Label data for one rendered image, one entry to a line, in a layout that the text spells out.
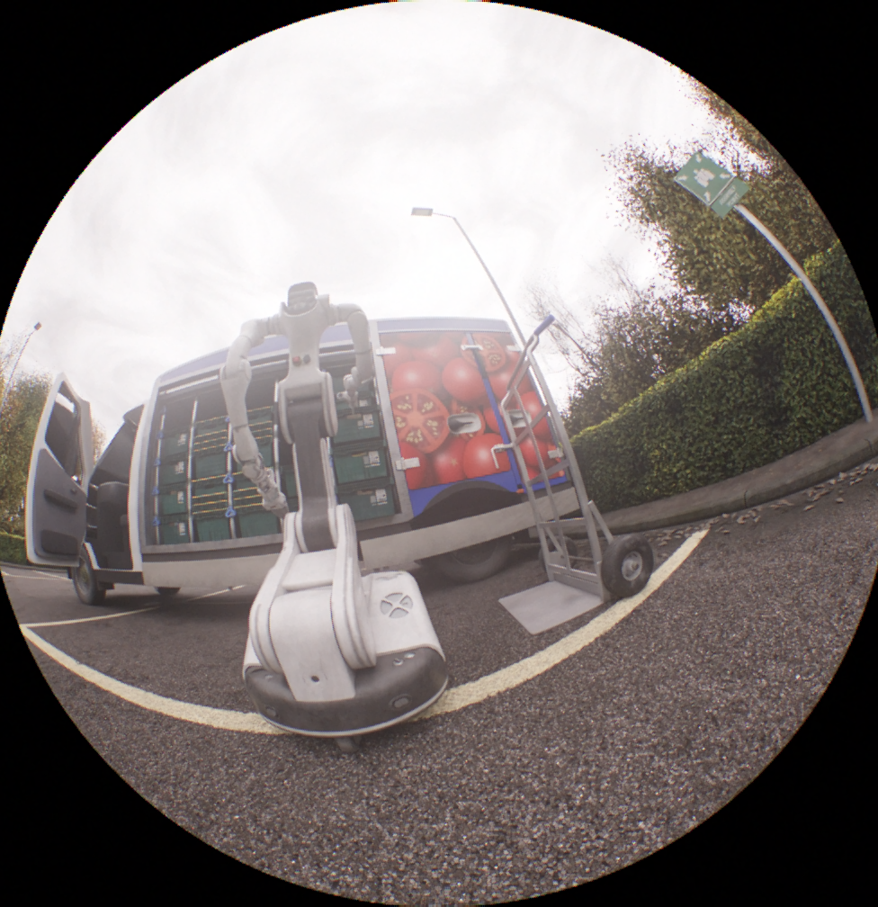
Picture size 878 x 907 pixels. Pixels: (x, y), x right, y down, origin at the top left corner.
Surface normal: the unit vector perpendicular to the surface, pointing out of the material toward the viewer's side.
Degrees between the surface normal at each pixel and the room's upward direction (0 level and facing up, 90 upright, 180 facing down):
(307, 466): 98
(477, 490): 90
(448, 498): 90
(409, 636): 38
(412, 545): 90
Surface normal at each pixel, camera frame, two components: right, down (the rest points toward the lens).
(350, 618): 0.07, -0.72
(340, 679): 0.32, -0.33
